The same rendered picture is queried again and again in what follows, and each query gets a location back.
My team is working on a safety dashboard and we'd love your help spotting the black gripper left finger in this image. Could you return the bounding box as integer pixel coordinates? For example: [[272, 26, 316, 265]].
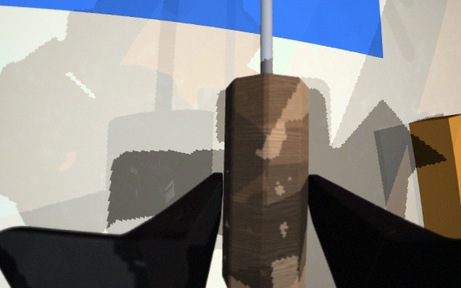
[[0, 172, 223, 288]]

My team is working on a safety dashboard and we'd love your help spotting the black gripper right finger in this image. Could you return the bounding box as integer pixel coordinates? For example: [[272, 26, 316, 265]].
[[308, 174, 461, 288]]

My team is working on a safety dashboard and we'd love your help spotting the orange rectangular bar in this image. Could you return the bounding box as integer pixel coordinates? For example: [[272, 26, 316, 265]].
[[409, 113, 461, 239]]

